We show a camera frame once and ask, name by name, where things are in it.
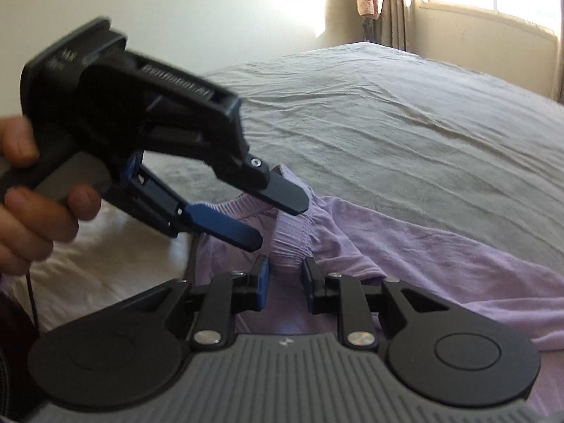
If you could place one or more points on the grey curtain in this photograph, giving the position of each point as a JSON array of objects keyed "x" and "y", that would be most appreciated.
[{"x": 398, "y": 24}]

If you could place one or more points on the person's left hand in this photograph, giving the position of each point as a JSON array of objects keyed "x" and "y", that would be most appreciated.
[{"x": 32, "y": 224}]

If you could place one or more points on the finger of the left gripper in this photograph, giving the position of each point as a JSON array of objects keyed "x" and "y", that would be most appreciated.
[
  {"x": 202, "y": 219},
  {"x": 283, "y": 195}
]

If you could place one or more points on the purple garment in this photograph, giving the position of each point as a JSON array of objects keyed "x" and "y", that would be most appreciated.
[{"x": 353, "y": 240}]

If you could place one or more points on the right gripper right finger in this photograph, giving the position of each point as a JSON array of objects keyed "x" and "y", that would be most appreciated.
[{"x": 347, "y": 299}]

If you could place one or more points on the grey bed sheet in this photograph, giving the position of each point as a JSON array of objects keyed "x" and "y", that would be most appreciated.
[{"x": 419, "y": 140}]

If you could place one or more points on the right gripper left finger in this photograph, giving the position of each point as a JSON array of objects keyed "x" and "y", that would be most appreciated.
[{"x": 217, "y": 304}]

